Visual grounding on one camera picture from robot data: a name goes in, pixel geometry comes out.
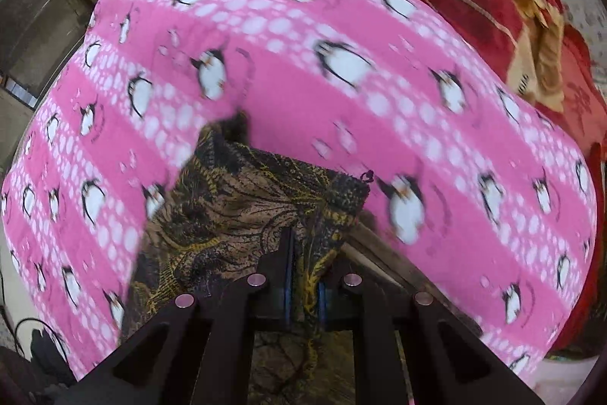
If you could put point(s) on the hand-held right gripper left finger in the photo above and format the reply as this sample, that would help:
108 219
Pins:
287 291

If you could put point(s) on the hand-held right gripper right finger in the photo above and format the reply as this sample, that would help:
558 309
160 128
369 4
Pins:
323 303

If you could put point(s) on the dark floral patterned cloth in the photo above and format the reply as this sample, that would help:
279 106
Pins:
227 205

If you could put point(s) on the pink penguin print blanket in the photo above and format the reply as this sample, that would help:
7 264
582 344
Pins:
332 115

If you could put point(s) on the dark wooden furniture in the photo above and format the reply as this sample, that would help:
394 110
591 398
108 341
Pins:
47 30

